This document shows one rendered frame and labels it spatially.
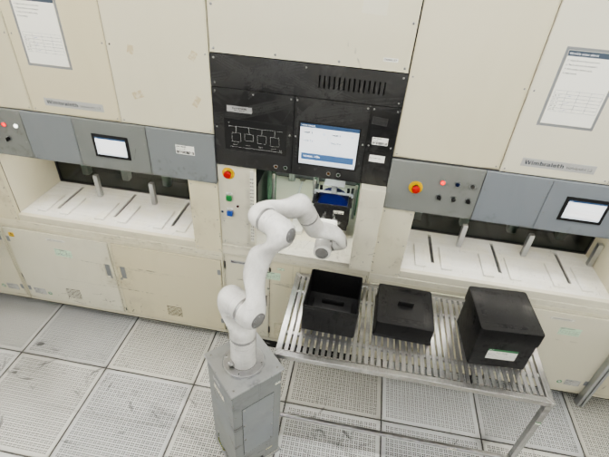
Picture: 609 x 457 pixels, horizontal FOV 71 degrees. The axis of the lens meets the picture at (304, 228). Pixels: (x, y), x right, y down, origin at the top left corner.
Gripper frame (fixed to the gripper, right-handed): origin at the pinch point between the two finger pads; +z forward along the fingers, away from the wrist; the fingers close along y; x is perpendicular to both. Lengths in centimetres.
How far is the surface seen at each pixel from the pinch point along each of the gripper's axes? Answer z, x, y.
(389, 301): -23, -33, 38
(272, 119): 2, 49, -32
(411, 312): -28, -33, 49
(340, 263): 1.9, -32.8, 9.5
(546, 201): 0, 25, 102
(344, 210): 22.5, -9.9, 7.9
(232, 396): -85, -43, -29
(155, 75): 3, 63, -88
